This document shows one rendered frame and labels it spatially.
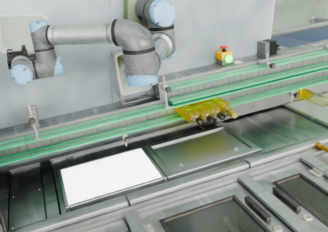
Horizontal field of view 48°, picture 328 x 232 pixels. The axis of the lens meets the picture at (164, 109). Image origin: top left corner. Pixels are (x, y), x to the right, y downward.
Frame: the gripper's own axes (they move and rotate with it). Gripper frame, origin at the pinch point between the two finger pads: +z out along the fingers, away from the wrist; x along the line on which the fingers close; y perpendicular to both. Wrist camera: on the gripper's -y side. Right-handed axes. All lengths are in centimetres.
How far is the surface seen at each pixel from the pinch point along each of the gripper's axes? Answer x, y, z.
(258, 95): 32, -121, -14
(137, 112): 32, -49, -14
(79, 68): 12.9, -24.7, 5.3
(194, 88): 25, -83, -9
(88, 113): 33.7, -26.1, -4.6
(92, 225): 50, -16, -67
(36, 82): 17.7, -3.4, 4.9
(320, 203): 39, -96, -95
